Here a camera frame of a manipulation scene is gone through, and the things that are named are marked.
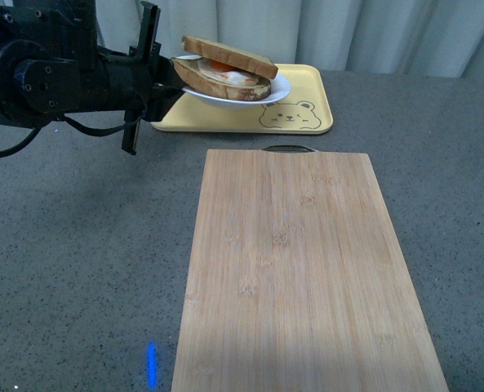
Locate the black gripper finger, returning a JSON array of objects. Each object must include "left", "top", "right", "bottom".
[
  {"left": 150, "top": 85, "right": 184, "bottom": 122},
  {"left": 158, "top": 56, "right": 177, "bottom": 82}
]

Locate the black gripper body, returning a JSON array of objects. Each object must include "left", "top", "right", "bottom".
[{"left": 99, "top": 1, "right": 162, "bottom": 155}]

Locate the fried egg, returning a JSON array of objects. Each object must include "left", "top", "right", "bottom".
[{"left": 198, "top": 58, "right": 259, "bottom": 87}]

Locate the toast bread slice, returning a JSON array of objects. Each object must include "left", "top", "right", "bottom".
[{"left": 181, "top": 35, "right": 278, "bottom": 79}]

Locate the white plate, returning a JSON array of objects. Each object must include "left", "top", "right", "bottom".
[{"left": 173, "top": 56, "right": 291, "bottom": 109}]

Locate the yellow bear tray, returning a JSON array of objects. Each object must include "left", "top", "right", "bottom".
[{"left": 152, "top": 64, "right": 334, "bottom": 135}]

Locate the wooden cutting board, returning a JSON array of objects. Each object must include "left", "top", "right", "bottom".
[{"left": 171, "top": 149, "right": 447, "bottom": 391}]

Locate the grey curtain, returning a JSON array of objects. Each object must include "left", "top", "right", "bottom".
[{"left": 90, "top": 0, "right": 484, "bottom": 85}]

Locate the black cutting board handle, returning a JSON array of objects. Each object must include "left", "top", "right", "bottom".
[{"left": 263, "top": 145, "right": 317, "bottom": 154}]

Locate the black cable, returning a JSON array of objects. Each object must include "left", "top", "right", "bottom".
[{"left": 0, "top": 91, "right": 149, "bottom": 160}]

